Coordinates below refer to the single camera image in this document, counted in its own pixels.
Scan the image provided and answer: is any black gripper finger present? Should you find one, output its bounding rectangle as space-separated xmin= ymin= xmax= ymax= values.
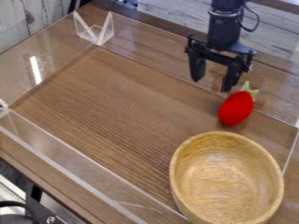
xmin=221 ymin=60 xmax=245 ymax=93
xmin=189 ymin=50 xmax=207 ymax=82

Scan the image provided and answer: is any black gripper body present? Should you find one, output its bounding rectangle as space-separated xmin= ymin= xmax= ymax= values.
xmin=186 ymin=35 xmax=258 ymax=73

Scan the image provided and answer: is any red toy strawberry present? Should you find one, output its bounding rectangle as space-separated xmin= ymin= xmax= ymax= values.
xmin=218 ymin=80 xmax=260 ymax=126

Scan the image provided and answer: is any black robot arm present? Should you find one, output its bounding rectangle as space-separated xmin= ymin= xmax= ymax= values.
xmin=186 ymin=0 xmax=261 ymax=92

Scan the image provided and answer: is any wooden oval bowl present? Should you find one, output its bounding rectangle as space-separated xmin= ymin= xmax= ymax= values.
xmin=170 ymin=131 xmax=285 ymax=224

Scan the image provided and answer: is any clear acrylic tray wall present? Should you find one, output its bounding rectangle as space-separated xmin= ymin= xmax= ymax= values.
xmin=0 ymin=6 xmax=299 ymax=224

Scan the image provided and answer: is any clear acrylic corner bracket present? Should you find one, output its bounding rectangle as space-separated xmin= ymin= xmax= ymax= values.
xmin=73 ymin=12 xmax=115 ymax=46

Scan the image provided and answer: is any black metal table bracket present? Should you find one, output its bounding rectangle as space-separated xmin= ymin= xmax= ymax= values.
xmin=26 ymin=185 xmax=86 ymax=224

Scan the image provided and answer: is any black cable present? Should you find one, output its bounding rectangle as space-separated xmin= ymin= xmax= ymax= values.
xmin=0 ymin=200 xmax=31 ymax=224

